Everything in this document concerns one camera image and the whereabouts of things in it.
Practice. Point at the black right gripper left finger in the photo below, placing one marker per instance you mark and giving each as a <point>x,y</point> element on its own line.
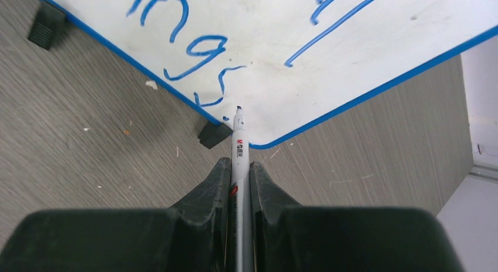
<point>187,236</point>

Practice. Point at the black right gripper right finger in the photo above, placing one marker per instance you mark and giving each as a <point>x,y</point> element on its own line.
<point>290,236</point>

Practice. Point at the blue framed whiteboard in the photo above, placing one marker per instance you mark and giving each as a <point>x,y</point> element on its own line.
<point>290,64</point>

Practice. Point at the white marker pen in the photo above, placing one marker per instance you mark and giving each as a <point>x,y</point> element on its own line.
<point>240,196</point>

